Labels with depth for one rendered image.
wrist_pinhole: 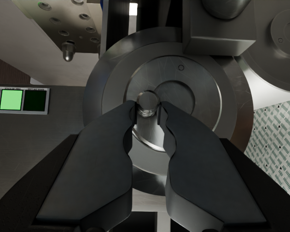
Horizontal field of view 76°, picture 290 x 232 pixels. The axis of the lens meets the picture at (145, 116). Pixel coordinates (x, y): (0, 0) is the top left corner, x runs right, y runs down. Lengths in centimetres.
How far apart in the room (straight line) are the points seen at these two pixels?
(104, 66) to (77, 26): 32
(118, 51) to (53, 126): 39
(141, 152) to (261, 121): 25
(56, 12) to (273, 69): 39
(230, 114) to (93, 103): 12
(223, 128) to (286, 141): 16
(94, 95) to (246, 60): 14
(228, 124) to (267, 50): 9
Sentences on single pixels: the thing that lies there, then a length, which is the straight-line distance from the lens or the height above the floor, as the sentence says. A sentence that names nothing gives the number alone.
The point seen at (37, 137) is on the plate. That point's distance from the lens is 55.
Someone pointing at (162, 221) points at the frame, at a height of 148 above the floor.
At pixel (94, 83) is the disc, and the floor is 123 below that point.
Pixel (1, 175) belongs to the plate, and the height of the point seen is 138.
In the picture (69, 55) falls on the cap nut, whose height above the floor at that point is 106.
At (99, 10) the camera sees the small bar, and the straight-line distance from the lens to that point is 40.
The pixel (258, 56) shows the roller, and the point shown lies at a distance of 21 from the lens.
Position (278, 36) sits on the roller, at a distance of 23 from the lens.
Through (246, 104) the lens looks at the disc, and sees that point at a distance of 18.
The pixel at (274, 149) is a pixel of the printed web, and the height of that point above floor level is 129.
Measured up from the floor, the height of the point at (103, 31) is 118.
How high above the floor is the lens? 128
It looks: 8 degrees down
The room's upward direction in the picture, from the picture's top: 178 degrees counter-clockwise
